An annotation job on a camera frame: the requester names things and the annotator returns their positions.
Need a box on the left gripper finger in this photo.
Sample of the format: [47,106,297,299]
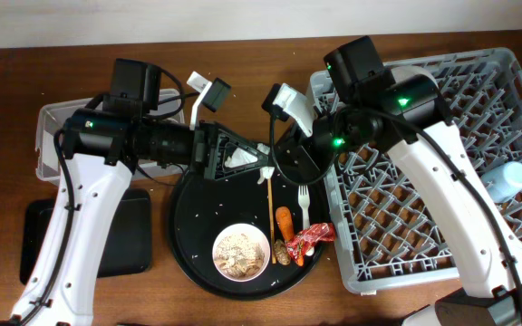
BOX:
[217,157,268,180]
[217,123,269,157]

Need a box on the white tissue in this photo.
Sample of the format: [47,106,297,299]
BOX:
[228,149,275,185]

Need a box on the white plastic fork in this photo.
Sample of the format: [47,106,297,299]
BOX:
[298,186,311,230]

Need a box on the orange carrot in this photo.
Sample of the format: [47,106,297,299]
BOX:
[275,206,295,245]

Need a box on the wooden chopstick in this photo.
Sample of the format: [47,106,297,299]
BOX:
[266,178,276,264]

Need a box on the red snack wrapper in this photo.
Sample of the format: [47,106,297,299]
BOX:
[285,223,336,266]

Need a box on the pink bowl with food scraps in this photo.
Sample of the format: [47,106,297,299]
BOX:
[212,224,271,283]

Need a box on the grey round plate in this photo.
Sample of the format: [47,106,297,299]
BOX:
[391,65,438,89]

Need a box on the light blue cup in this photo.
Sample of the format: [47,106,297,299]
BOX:
[480,161,522,203]

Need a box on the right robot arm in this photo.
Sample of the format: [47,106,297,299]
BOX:
[263,36,522,325]

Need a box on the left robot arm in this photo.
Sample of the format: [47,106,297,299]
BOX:
[6,59,268,325]

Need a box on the grey dishwasher rack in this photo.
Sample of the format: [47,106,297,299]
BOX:
[324,48,522,293]

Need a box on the round black serving tray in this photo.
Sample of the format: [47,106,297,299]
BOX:
[166,170,326,301]

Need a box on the brown cookie piece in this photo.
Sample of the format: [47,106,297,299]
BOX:
[274,239,291,265]

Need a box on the black rectangular tray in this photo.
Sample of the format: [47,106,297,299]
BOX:
[19,188,152,284]

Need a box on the clear plastic bin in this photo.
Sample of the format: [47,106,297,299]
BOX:
[35,89,186,186]

